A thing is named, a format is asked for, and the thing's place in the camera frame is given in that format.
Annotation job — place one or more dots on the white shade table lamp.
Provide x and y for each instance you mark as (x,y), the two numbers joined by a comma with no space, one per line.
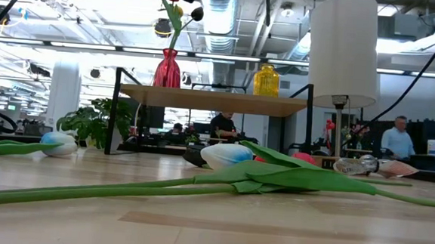
(343,50)

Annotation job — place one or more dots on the person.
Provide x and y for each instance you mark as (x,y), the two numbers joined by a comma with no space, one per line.
(177,129)
(223,126)
(398,138)

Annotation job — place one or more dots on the red balloon figure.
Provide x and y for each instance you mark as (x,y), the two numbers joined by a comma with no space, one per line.
(330,124)

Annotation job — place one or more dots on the pink flower bouquet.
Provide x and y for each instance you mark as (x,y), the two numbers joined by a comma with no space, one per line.
(359,130)

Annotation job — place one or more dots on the green leafy sprig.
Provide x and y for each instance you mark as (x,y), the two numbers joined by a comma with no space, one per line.
(88,123)

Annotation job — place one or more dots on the clear crumpled plastic wrapper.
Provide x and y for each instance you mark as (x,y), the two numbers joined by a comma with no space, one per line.
(396,169)

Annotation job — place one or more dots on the red glass vase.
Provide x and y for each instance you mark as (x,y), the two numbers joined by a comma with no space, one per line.
(167,73)

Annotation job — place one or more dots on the wooden shelf with black legs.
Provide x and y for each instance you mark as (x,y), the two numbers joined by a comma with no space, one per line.
(211,100)

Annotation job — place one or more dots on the white wipes canister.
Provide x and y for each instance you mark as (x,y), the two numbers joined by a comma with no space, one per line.
(432,147)

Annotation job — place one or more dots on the yellow glass vase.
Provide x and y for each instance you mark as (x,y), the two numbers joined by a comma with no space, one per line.
(266,81)

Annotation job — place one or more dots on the black computer monitor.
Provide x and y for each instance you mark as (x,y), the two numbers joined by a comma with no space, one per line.
(153,116)

